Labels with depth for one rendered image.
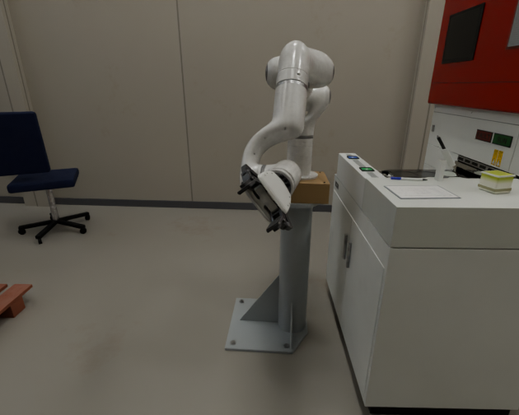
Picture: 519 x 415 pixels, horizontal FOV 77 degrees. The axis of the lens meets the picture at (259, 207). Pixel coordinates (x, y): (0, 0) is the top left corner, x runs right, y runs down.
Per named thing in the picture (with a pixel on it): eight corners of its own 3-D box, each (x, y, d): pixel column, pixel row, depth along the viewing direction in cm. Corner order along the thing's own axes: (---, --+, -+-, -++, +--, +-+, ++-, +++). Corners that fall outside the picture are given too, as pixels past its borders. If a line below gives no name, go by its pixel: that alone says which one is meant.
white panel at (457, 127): (427, 166, 215) (438, 103, 201) (514, 211, 139) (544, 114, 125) (422, 166, 215) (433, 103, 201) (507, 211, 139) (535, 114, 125)
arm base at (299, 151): (274, 178, 152) (276, 138, 146) (282, 170, 170) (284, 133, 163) (315, 181, 148) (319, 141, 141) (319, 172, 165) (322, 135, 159)
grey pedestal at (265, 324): (224, 350, 173) (217, 207, 144) (236, 299, 214) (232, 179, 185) (320, 356, 169) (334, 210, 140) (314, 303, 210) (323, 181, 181)
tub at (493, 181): (492, 187, 123) (497, 170, 120) (511, 193, 116) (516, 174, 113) (476, 188, 121) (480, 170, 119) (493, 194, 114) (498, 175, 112)
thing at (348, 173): (352, 176, 192) (354, 152, 187) (383, 210, 140) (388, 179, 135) (336, 176, 192) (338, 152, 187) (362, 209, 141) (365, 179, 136)
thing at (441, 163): (447, 179, 133) (454, 146, 129) (452, 181, 130) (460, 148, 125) (432, 179, 133) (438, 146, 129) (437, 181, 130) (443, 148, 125)
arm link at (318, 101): (288, 135, 159) (291, 82, 151) (327, 136, 156) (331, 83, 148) (286, 137, 148) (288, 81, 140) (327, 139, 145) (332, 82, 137)
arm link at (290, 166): (257, 167, 79) (295, 168, 77) (269, 158, 91) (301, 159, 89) (258, 200, 82) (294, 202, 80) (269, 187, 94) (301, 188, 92)
